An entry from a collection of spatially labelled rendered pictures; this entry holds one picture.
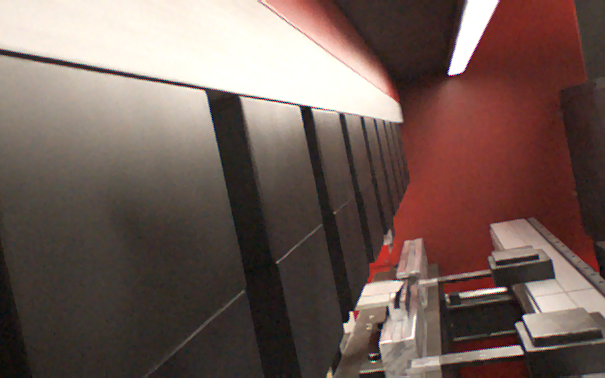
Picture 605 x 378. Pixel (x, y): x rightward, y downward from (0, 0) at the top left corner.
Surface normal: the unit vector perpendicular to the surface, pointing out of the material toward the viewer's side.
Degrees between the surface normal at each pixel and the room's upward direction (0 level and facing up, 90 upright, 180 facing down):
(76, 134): 90
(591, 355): 90
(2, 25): 90
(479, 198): 90
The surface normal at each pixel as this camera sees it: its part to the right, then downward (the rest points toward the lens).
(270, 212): 0.96, -0.18
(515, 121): -0.18, 0.09
